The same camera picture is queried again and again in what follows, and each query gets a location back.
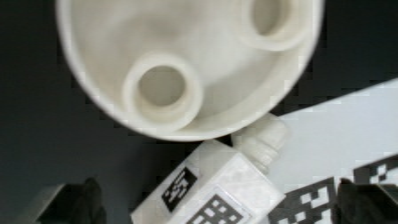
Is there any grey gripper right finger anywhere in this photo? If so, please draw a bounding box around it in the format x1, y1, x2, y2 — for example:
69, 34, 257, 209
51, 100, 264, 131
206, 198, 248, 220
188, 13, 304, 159
332, 178, 398, 224

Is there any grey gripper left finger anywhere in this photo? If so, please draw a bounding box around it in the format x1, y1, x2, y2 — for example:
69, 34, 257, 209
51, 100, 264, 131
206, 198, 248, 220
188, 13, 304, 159
23, 178, 106, 224

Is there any white stool leg front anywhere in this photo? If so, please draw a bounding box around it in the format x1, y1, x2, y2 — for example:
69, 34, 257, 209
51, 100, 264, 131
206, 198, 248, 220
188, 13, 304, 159
131, 115, 288, 224

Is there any white round stool seat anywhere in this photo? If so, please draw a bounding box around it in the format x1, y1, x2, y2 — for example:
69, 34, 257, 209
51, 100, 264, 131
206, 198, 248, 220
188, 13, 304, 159
55, 0, 325, 142

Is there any white marker sheet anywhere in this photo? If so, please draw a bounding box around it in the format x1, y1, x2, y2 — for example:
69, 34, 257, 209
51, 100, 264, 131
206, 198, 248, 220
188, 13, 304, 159
264, 78, 398, 224

